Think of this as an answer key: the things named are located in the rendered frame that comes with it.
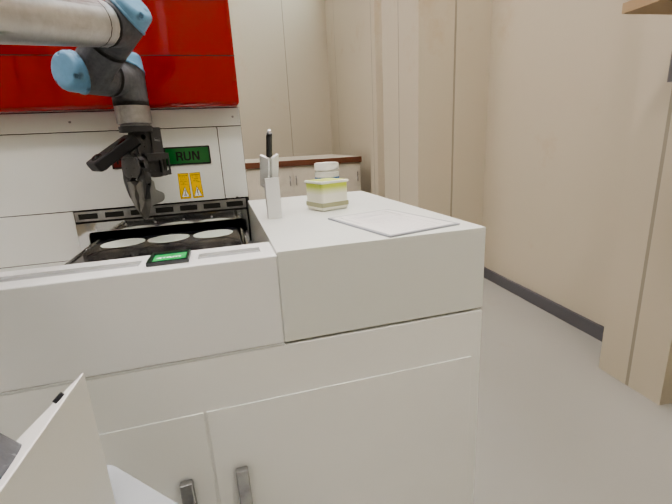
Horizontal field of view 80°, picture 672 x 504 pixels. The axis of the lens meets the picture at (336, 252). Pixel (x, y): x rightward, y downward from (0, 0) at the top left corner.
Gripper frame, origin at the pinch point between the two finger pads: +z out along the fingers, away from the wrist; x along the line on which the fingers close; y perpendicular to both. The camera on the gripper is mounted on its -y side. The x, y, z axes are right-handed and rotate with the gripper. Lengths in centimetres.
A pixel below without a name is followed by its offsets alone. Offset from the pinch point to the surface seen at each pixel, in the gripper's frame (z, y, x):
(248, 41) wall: -209, 568, 502
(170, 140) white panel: -16.8, 15.1, 6.3
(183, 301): 6.3, -22.3, -44.1
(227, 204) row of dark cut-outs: 1.4, 24.4, -2.3
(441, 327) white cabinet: 18, 8, -71
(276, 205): -2.0, 8.9, -34.8
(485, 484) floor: 97, 60, -69
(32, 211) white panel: -1.1, -11.6, 29.5
